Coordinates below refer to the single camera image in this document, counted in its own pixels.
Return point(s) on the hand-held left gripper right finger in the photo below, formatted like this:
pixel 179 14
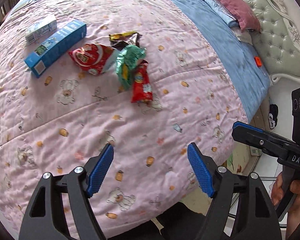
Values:
pixel 201 170

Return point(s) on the dark brown gold wrapper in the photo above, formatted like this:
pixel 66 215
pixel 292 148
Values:
pixel 122 41

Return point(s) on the white patterned cloth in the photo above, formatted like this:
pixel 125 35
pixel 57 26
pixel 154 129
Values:
pixel 243 36

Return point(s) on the red snack bag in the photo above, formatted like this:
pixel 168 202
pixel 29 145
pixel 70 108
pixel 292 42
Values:
pixel 92 57

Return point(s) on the maroon pillow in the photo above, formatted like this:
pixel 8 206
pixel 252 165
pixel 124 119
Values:
pixel 237 7

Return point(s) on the small red snack packet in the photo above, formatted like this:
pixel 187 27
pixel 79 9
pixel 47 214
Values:
pixel 141 87

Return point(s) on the small orange object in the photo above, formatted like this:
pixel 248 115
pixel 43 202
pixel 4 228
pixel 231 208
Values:
pixel 258 61

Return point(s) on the tufted grey headboard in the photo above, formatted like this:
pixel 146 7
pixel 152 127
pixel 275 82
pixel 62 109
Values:
pixel 277 42

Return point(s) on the green snack bag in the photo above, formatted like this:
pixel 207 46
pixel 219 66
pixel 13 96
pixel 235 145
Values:
pixel 130 57

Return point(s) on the pink printed quilt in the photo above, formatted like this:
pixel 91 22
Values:
pixel 115 130

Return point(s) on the long blue box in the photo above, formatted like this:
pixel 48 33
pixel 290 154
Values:
pixel 56 46

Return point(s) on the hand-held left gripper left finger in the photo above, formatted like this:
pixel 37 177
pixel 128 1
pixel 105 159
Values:
pixel 100 170

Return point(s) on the blue pillow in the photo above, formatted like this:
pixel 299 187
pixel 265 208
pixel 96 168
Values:
pixel 222 13

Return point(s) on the white milk carton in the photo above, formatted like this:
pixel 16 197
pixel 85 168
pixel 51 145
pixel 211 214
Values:
pixel 41 28

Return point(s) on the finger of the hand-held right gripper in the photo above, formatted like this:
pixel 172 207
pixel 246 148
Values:
pixel 247 126
pixel 252 138

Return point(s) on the blue bedsheet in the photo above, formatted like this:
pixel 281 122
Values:
pixel 215 37

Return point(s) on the black white slipper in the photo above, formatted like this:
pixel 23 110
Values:
pixel 273 116

